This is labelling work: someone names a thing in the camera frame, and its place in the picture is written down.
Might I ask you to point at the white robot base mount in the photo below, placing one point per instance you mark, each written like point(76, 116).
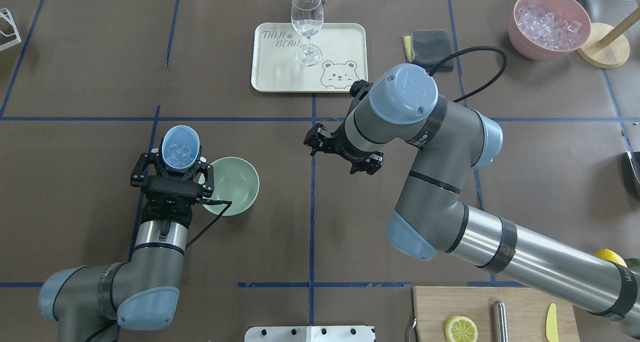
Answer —
point(311, 333)

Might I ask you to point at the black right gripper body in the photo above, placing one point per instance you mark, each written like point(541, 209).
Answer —
point(340, 142)

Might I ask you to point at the light green bowl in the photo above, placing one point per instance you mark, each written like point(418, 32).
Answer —
point(235, 180)

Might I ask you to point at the yellow lemon lower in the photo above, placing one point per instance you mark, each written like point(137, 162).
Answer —
point(611, 256)

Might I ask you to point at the half lemon slice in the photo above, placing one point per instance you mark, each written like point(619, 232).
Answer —
point(460, 328)

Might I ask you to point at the steel ice scoop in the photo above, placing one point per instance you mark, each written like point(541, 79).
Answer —
point(631, 172)

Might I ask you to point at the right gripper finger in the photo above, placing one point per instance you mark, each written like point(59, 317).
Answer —
point(370, 165)
point(319, 139)

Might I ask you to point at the light blue plastic cup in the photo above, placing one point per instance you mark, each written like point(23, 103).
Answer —
point(180, 134)

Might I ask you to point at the pink bowl of ice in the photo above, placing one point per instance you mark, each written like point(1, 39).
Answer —
point(544, 30)

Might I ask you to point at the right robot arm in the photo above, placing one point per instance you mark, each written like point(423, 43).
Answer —
point(441, 206)

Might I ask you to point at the grey yellow folded cloth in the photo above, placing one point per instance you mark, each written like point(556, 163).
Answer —
point(426, 48)

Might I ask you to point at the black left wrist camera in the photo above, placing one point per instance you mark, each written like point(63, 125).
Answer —
point(175, 187)

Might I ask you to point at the yellow plastic knife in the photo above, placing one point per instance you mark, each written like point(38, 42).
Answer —
point(551, 323)

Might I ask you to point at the green avocado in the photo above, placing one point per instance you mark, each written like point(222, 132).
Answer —
point(632, 263)

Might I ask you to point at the wooden cutting board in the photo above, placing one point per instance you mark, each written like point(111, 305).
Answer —
point(526, 311)

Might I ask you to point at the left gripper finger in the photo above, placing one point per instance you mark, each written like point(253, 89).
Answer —
point(139, 176)
point(206, 170)

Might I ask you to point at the white wire cup rack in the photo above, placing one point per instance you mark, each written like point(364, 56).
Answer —
point(9, 33)

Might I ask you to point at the clear wine glass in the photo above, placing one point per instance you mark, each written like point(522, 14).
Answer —
point(307, 17)

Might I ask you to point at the clear ice cubes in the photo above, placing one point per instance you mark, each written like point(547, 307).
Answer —
point(179, 155)

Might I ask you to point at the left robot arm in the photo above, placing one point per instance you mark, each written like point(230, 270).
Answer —
point(90, 303)

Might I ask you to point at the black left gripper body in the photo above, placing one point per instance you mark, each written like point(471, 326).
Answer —
point(140, 173)

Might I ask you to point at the wooden stand with carton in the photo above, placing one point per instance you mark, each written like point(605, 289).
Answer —
point(607, 47)

